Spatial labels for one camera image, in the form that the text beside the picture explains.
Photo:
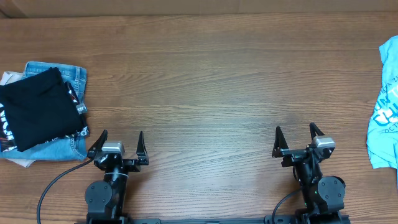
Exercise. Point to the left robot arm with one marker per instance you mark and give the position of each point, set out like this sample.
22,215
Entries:
105,198

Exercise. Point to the folded beige garment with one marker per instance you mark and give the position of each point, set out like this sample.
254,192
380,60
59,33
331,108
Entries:
7,78

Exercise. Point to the light blue printed t-shirt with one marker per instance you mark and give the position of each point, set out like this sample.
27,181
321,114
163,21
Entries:
381,139

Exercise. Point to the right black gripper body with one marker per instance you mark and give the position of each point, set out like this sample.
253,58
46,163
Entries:
293,157

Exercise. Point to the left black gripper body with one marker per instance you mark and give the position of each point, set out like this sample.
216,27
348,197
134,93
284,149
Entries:
131,166

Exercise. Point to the folded black garment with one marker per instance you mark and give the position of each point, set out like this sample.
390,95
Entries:
37,109

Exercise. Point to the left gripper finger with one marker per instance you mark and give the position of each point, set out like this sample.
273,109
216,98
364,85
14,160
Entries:
98,144
141,148

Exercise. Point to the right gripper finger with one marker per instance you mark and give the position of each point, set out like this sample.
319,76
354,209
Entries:
315,131
280,145

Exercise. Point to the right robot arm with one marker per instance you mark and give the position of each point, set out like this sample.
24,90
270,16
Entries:
323,196

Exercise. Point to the folded blue jeans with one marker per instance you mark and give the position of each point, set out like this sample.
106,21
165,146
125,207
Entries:
39,115

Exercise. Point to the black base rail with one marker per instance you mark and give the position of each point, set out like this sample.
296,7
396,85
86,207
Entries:
279,219

